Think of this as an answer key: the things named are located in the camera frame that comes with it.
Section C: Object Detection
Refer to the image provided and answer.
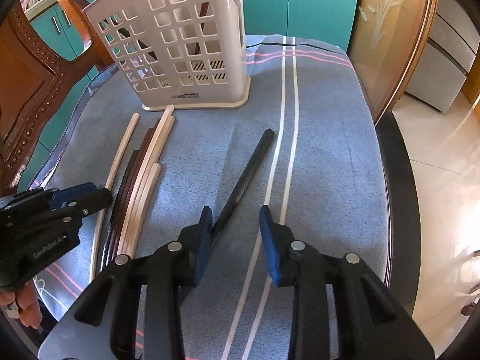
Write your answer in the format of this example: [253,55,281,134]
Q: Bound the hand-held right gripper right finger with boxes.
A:
[259,205,436,360]

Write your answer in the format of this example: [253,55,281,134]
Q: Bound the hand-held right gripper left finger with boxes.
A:
[73,206,214,360]

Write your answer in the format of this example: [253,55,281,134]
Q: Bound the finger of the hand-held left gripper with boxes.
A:
[7,182,99,211]
[4,190,114,233]

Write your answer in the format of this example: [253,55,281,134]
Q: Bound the bundle of chopsticks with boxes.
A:
[118,105,175,257]

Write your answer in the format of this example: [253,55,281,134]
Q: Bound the white plastic utensil holder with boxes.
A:
[82,0,251,113]

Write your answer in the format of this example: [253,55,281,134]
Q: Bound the person's left hand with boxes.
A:
[0,283,40,327]

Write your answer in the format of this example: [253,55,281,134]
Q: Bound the carved wooden chair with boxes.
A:
[0,0,117,196]

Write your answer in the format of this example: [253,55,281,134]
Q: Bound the blue striped tablecloth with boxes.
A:
[28,34,387,360]

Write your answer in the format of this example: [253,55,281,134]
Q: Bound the teal cabinet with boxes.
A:
[240,0,362,51]
[17,0,124,192]

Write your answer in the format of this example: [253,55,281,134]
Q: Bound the wooden framed glass door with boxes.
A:
[347,0,439,124]

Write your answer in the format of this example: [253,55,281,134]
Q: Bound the grey drawer cabinet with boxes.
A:
[405,0,480,115]

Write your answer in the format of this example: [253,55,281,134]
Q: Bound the black cable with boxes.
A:
[245,41,340,50]

